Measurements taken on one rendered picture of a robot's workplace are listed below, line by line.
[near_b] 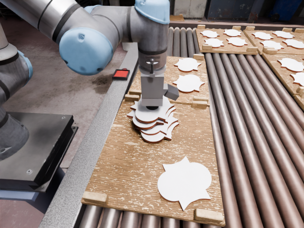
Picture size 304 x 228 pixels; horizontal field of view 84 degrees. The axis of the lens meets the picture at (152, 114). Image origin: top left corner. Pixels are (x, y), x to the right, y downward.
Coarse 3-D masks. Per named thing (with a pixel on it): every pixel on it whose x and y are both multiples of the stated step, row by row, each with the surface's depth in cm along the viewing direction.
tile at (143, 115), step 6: (138, 102) 58; (132, 108) 56; (138, 108) 56; (144, 108) 56; (162, 108) 56; (168, 108) 56; (138, 114) 54; (144, 114) 54; (150, 114) 54; (156, 114) 54; (162, 114) 54; (138, 120) 53; (144, 120) 52; (150, 120) 52; (156, 120) 53
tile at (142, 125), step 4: (132, 112) 57; (128, 116) 57; (132, 116) 56; (136, 120) 55; (160, 120) 55; (136, 124) 53; (140, 124) 53; (144, 124) 53; (148, 124) 53; (152, 124) 53; (140, 128) 53; (144, 128) 53; (148, 128) 53
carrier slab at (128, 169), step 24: (120, 120) 62; (192, 120) 62; (120, 144) 54; (144, 144) 54; (168, 144) 54; (192, 144) 54; (96, 168) 48; (120, 168) 48; (144, 168) 48; (216, 168) 48; (96, 192) 44; (120, 192) 44; (144, 192) 44; (216, 192) 44; (168, 216) 40; (192, 216) 40
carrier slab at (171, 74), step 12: (168, 60) 96; (204, 60) 96; (168, 72) 86; (180, 72) 86; (192, 72) 86; (204, 72) 86; (132, 84) 79; (204, 84) 79; (180, 96) 72; (192, 96) 72; (204, 96) 72
